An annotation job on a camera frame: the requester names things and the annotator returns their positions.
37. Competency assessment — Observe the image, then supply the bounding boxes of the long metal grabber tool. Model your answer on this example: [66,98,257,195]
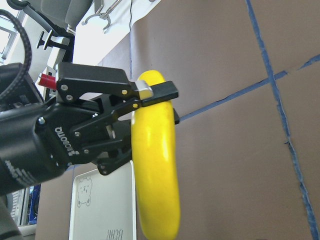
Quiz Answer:
[81,0,122,34]

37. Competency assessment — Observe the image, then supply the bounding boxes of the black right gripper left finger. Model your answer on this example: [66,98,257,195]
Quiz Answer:
[136,80,179,107]

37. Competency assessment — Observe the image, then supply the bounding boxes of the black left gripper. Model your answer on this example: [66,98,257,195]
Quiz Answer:
[0,62,133,195]

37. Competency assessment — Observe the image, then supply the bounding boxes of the white rectangular bear tray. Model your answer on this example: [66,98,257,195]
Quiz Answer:
[69,161,137,240]

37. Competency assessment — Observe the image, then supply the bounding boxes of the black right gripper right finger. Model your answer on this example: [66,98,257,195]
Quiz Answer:
[173,108,180,125]

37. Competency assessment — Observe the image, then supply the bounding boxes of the black braided cable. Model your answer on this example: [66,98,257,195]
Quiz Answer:
[0,8,33,101]

